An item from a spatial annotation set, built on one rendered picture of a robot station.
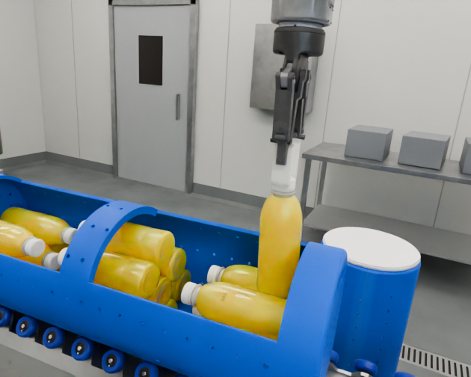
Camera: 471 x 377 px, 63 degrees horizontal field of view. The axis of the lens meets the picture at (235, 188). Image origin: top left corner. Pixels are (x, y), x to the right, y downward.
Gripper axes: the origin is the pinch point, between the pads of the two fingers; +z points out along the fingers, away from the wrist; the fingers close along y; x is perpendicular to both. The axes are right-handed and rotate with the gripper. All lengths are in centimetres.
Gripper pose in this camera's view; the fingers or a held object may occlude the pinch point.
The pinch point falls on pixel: (285, 161)
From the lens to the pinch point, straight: 63.2
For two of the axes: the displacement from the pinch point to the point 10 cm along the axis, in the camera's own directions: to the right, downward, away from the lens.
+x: -9.3, -1.7, 3.4
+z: -0.6, 9.5, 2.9
